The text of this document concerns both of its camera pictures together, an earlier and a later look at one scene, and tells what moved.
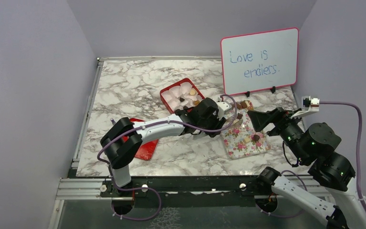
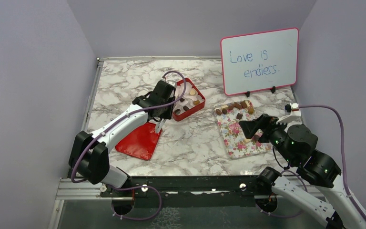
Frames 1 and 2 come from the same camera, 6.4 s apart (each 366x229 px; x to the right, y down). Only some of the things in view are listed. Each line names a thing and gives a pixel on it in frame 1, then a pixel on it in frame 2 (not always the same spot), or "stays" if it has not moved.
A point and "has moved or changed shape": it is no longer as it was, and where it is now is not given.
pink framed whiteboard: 259,61 stays
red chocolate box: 181,94 stays
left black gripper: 218,123 to 167,115
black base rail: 192,191 stays
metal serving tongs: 238,122 has moved or changed shape
